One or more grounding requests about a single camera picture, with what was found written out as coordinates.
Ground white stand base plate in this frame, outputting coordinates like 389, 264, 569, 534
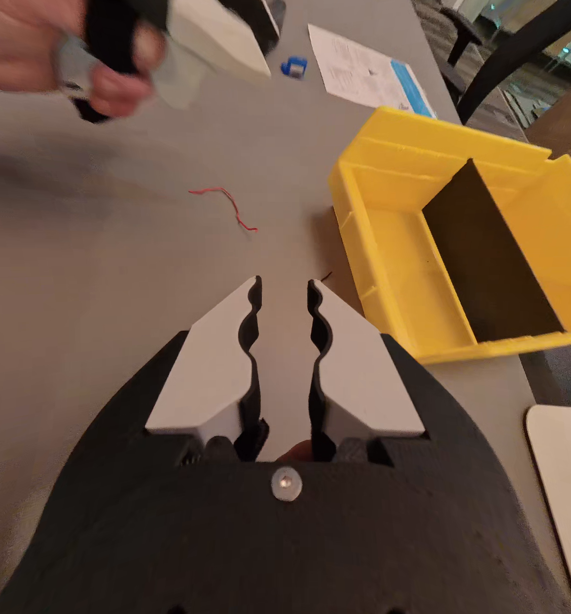
526, 405, 571, 614

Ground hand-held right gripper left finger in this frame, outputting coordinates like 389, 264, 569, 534
145, 275, 270, 462

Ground person's left hand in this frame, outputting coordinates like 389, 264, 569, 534
0, 0, 167, 119

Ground black bin divider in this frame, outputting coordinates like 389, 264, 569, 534
422, 158, 566, 344

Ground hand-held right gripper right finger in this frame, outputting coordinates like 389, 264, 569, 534
308, 279, 426, 462

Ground printed paper sheet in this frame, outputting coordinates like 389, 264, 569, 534
308, 24, 437, 119

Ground brown wooden cabinet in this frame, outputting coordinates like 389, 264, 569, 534
525, 88, 571, 166

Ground yellow plastic bin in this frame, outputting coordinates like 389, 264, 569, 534
328, 106, 571, 365

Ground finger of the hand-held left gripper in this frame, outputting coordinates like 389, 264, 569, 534
167, 0, 286, 81

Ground red thin wire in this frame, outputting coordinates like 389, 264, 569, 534
188, 187, 258, 234

